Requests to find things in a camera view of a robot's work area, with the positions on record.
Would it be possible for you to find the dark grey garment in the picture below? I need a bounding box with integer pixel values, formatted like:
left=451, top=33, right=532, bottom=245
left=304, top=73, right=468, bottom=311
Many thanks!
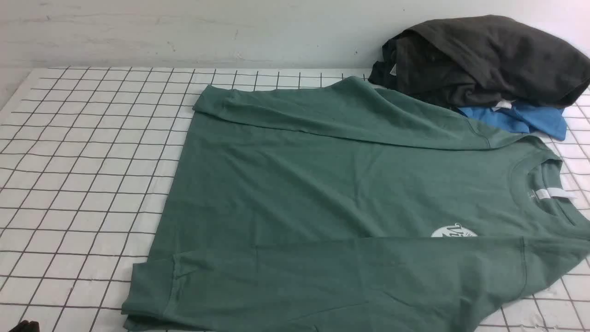
left=395, top=15, right=590, bottom=108

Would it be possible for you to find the green long-sleeved shirt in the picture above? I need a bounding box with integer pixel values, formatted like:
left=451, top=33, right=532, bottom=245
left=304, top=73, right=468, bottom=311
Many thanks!
left=122, top=77, right=589, bottom=332

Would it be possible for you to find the blue garment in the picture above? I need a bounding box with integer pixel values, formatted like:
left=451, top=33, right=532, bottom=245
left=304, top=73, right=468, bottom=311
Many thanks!
left=459, top=101, right=567, bottom=141

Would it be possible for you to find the dark teal garment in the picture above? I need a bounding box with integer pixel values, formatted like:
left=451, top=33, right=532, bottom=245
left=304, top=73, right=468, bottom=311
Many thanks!
left=368, top=38, right=398, bottom=90

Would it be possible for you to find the white grid tablecloth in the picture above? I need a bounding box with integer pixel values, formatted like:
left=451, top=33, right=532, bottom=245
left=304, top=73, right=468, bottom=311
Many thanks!
left=0, top=67, right=590, bottom=332

